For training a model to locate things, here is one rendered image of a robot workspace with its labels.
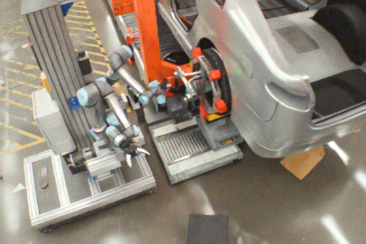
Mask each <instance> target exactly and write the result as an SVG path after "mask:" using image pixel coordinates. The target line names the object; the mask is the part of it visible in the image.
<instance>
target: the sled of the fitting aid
mask: <svg viewBox="0 0 366 244"><path fill-rule="evenodd" d="M196 122H197V123H198V125H199V128H200V129H201V131H202V133H203V135H204V136H205V138H206V140H207V142H208V143H209V145H210V147H211V149H212V151H213V152H216V151H218V150H222V149H224V148H227V147H230V146H233V145H236V144H238V143H241V142H243V137H242V135H241V134H240V133H239V134H238V135H236V136H233V137H230V138H228V139H224V140H222V141H218V142H216V143H215V142H214V141H213V139H212V138H211V136H210V135H209V133H208V131H207V130H206V128H205V126H204V124H203V122H202V121H201V119H200V115H199V116H196Z"/></svg>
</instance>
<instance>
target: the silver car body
mask: <svg viewBox="0 0 366 244"><path fill-rule="evenodd" d="M158 12H159V14H160V15H161V16H162V18H163V19H164V20H165V22H166V24H167V25H168V26H169V28H170V30H171V31H172V33H173V35H174V36H175V38H176V40H177V41H178V43H179V45H180V46H181V47H182V49H183V51H184V52H185V53H186V55H187V56H188V57H189V58H190V60H191V61H192V60H193V55H192V52H191V51H192V50H193V49H196V46H197V42H198V40H199V39H200V38H201V37H207V38H208V39H210V40H211V41H212V42H213V44H214V45H215V47H216V48H217V50H218V52H219V53H220V55H221V57H222V59H223V61H224V65H225V68H226V71H227V75H228V79H229V85H230V89H231V103H232V108H231V118H230V119H231V120H232V121H233V123H234V125H235V126H236V127H237V129H238V130H239V133H240V134H241V135H242V137H243V138H244V140H245V141H246V143H247V144H248V146H249V147H250V148H251V150H252V151H253V152H254V153H255V154H257V155H258V156H261V157H266V158H283V157H288V156H292V155H294V154H299V153H302V152H306V151H308V150H312V149H315V148H318V147H320V146H323V145H325V144H327V143H329V142H332V141H334V140H336V139H338V138H341V137H343V136H345V135H348V134H349V133H352V132H353V131H356V130H358V129H360V128H362V127H364V126H366V0H320V1H317V2H316V3H310V2H308V1H307V0H159V3H158Z"/></svg>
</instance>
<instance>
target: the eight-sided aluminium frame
mask: <svg viewBox="0 0 366 244"><path fill-rule="evenodd" d="M199 63H200V64H201V65H202V67H203V68H204V70H205V71H206V72H207V75H208V74H209V73H210V72H211V71H213V70H214V69H213V67H212V66H211V64H210V63H209V62H208V61H207V59H206V58H205V57H204V56H199V57H196V58H195V59H194V60H192V63H191V64H192V73H194V72H195V66H196V72H198V71H199ZM205 64H206V65H205ZM207 66H208V67H207ZM208 79H209V82H210V85H211V87H212V91H213V95H214V97H213V108H212V107H211V105H210V104H209V102H208V101H207V99H206V97H205V95H204V94H203V95H200V96H198V99H199V101H200V102H201V104H202V105H203V108H204V109H205V111H206V113H217V112H218V111H217V110H216V108H215V101H219V100H221V96H222V93H221V90H220V87H219V84H218V79H217V80H215V81H211V80H210V77H209V75H208ZM214 82H215V85H216V89H217V90H216V89H215V86H214ZM217 97H218V99H217ZM203 99H204V101H205V103H204V101H203ZM205 104H207V106H206V105H205Z"/></svg>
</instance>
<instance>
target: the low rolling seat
mask: <svg viewBox="0 0 366 244"><path fill-rule="evenodd" d="M228 235H229V217H228V215H224V216H221V215H201V214H189V215H188V225H187V233H186V244H228Z"/></svg>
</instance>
